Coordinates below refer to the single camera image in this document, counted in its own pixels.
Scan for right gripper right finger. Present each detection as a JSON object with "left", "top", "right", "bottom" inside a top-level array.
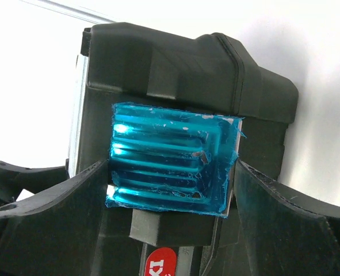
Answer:
[{"left": 234, "top": 161, "right": 340, "bottom": 275}]

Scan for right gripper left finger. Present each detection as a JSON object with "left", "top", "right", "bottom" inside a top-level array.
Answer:
[{"left": 0, "top": 161, "right": 108, "bottom": 275}]

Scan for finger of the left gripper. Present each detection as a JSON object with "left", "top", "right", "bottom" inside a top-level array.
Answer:
[{"left": 0, "top": 161, "right": 68, "bottom": 207}]

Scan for black plastic toolbox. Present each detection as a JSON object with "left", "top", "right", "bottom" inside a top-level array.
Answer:
[{"left": 68, "top": 22, "right": 299, "bottom": 275}]

